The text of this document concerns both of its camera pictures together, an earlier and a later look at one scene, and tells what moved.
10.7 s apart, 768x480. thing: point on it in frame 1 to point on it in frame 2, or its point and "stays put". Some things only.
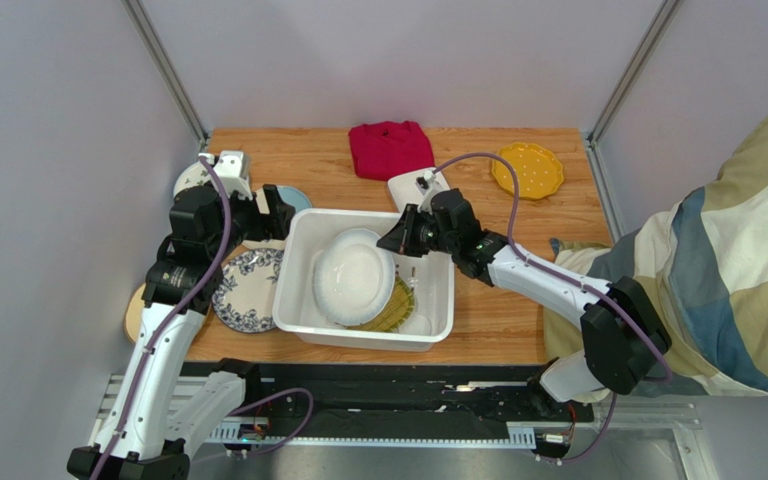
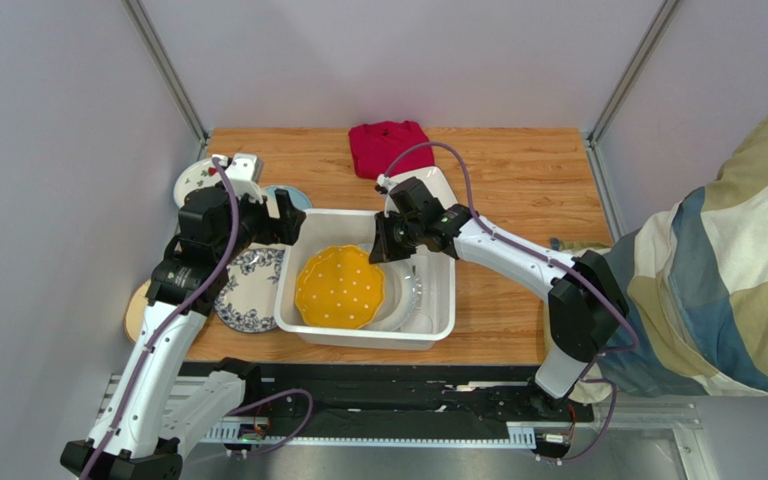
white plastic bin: (337, 289) stays put
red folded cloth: (386, 150) stays put
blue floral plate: (244, 301) stays put
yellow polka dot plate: (539, 171) to (338, 287)
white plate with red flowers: (192, 176) stays put
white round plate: (353, 277) to (399, 296)
